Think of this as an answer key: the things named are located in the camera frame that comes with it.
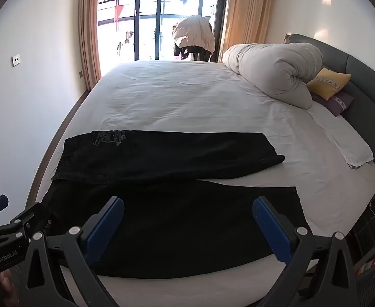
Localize purple patterned pillow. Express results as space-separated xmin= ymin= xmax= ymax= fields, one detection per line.
xmin=312 ymin=92 xmax=355 ymax=117

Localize beige jacket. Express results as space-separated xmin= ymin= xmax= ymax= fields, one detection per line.
xmin=172 ymin=15 xmax=216 ymax=53

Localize beige curtain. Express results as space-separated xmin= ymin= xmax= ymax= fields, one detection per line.
xmin=219 ymin=0 xmax=274 ymax=63
xmin=79 ymin=0 xmax=102 ymax=90

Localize black pants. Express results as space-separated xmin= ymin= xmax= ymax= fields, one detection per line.
xmin=42 ymin=130 xmax=310 ymax=279

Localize grey upholstered headboard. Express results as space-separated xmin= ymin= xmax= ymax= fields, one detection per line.
xmin=285 ymin=34 xmax=375 ymax=180

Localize yellow patterned pillow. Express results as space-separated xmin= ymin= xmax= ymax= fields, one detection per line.
xmin=306 ymin=68 xmax=352 ymax=101

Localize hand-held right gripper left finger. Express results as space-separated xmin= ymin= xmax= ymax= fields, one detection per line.
xmin=13 ymin=196 xmax=126 ymax=307

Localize white pillow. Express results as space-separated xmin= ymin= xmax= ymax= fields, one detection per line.
xmin=222 ymin=42 xmax=324 ymax=109

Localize black sliding glass door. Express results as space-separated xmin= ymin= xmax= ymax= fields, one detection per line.
xmin=97 ymin=0 xmax=229 ymax=63

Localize person's left hand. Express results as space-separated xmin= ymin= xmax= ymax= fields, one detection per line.
xmin=0 ymin=270 xmax=16 ymax=307

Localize black drying rack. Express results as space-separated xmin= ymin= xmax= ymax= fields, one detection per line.
xmin=174 ymin=45 xmax=212 ymax=62

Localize black mesh basket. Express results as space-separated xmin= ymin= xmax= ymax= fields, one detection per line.
xmin=353 ymin=240 xmax=375 ymax=307

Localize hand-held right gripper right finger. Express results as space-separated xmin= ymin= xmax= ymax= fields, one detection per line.
xmin=252 ymin=196 xmax=364 ymax=307

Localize dark bedside stand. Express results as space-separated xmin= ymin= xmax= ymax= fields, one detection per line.
xmin=350 ymin=195 xmax=375 ymax=251

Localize black balcony railing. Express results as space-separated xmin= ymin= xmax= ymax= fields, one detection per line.
xmin=98 ymin=0 xmax=220 ymax=26

